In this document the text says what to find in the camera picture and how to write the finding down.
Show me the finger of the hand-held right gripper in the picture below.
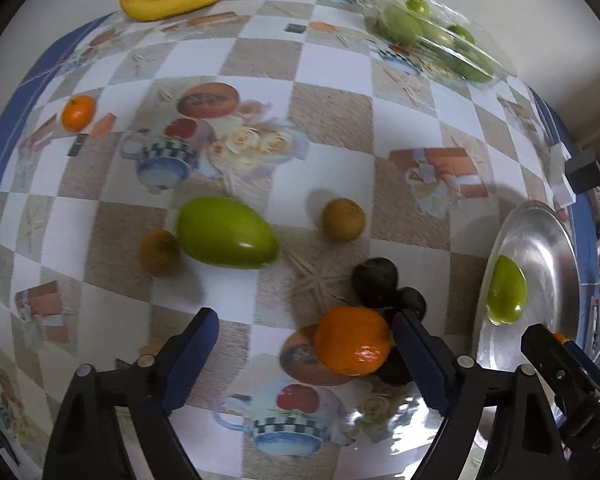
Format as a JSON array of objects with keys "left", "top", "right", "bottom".
[{"left": 521, "top": 324, "right": 600, "bottom": 466}]

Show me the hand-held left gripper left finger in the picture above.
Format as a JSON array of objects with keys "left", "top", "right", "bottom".
[{"left": 42, "top": 307, "right": 220, "bottom": 480}]

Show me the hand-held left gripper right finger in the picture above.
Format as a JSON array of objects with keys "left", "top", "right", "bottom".
[{"left": 391, "top": 308, "right": 566, "bottom": 480}]

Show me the small dark avocado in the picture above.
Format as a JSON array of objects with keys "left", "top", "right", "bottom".
[
  {"left": 377, "top": 345, "right": 416, "bottom": 388},
  {"left": 397, "top": 287, "right": 427, "bottom": 321}
]

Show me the large orange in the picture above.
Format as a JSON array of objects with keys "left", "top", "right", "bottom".
[{"left": 312, "top": 306, "right": 393, "bottom": 377}]

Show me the small green mango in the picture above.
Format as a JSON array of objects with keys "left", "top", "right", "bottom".
[{"left": 486, "top": 255, "right": 528, "bottom": 325}]

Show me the brown kiwi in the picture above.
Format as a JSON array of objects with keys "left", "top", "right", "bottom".
[
  {"left": 322, "top": 198, "right": 366, "bottom": 241},
  {"left": 139, "top": 229, "right": 183, "bottom": 277}
]

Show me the round metal plate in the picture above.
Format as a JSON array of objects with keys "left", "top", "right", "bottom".
[{"left": 472, "top": 200, "right": 581, "bottom": 386}]

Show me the large green mango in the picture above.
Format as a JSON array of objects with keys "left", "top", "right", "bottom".
[{"left": 176, "top": 196, "right": 281, "bottom": 271}]

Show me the bag of green fruits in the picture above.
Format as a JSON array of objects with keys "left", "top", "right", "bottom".
[{"left": 377, "top": 0, "right": 518, "bottom": 88}]

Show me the black box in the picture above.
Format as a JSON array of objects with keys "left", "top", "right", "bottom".
[{"left": 565, "top": 150, "right": 600, "bottom": 193}]

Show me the small orange tangerine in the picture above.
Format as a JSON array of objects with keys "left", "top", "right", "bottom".
[{"left": 61, "top": 95, "right": 97, "bottom": 133}]

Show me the pile of green plums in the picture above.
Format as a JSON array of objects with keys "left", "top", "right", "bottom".
[{"left": 382, "top": 0, "right": 496, "bottom": 83}]

